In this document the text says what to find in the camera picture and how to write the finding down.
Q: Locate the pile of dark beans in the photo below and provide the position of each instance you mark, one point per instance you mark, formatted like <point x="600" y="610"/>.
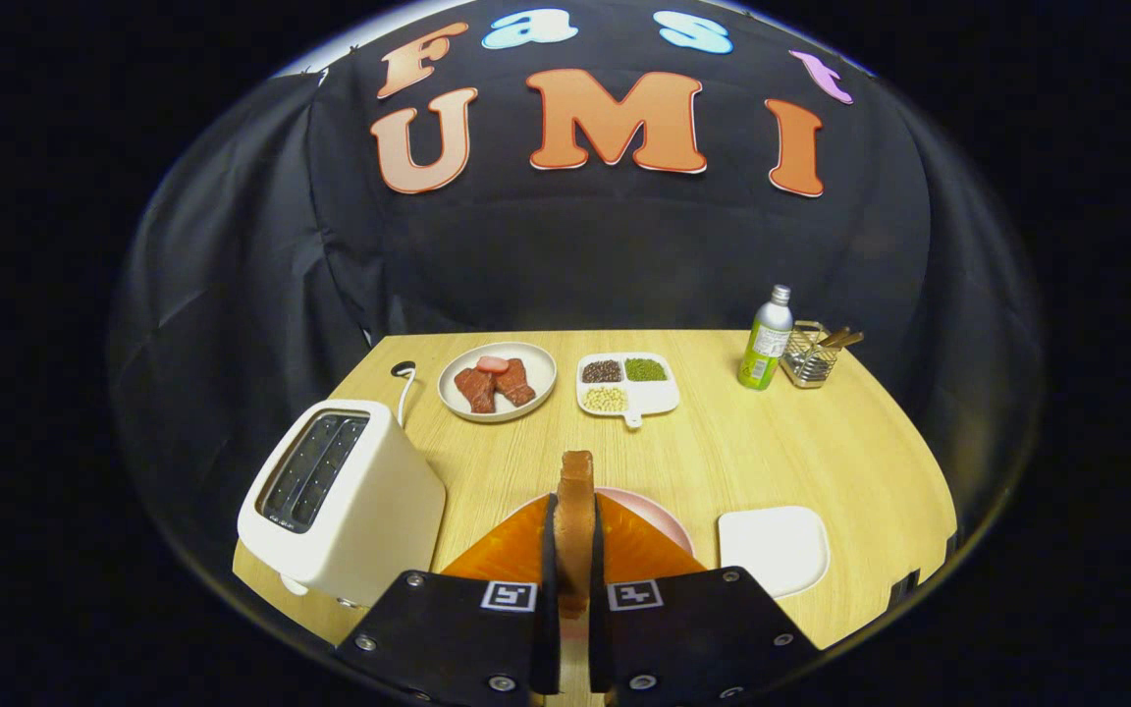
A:
<point x="602" y="371"/>

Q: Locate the toasted bread slice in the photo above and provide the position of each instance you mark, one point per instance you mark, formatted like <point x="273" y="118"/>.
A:
<point x="575" y="530"/>

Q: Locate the pile of yellow soybeans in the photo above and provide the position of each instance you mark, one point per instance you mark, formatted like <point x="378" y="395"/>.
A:
<point x="605" y="399"/>

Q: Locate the white square plate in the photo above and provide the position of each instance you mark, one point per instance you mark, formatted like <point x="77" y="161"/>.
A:
<point x="772" y="545"/>

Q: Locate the grey round plate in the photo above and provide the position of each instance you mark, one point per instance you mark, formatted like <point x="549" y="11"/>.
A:
<point x="539" y="368"/>

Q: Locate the brown meat piece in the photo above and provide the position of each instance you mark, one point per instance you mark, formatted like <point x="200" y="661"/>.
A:
<point x="514" y="383"/>
<point x="475" y="390"/>

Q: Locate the green label bottle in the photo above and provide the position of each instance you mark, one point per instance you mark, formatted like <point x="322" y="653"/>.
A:
<point x="767" y="344"/>

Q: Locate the pink sausage slice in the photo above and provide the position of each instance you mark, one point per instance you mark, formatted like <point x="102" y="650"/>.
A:
<point x="492" y="364"/>

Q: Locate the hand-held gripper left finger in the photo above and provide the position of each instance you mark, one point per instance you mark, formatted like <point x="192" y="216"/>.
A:
<point x="552" y="560"/>

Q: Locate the brown wooden utensil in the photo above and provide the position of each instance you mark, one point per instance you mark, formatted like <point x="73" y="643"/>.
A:
<point x="850" y="340"/>
<point x="835" y="336"/>

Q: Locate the white divided tray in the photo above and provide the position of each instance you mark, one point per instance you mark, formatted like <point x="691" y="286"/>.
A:
<point x="659" y="396"/>

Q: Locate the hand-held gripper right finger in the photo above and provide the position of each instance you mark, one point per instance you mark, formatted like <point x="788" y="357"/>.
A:
<point x="598" y="560"/>

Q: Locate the pink round plate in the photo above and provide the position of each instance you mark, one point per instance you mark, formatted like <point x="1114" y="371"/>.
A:
<point x="659" y="516"/>

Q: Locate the pile of green beans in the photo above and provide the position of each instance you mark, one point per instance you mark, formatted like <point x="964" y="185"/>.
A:
<point x="645" y="369"/>

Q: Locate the white toaster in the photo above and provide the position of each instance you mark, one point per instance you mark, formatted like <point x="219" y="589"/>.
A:
<point x="379" y="520"/>

